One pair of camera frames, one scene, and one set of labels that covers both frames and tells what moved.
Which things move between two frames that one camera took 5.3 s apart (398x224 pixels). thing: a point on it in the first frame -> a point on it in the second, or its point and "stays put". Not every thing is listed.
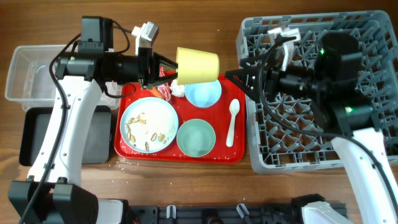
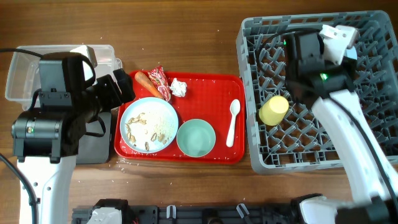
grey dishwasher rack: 283,135 stays put
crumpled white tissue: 177,90 stays put
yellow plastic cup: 196,66 -> 273,111
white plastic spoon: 234,106 stays put
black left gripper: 147,56 -> 114,98
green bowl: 196,137 stays put
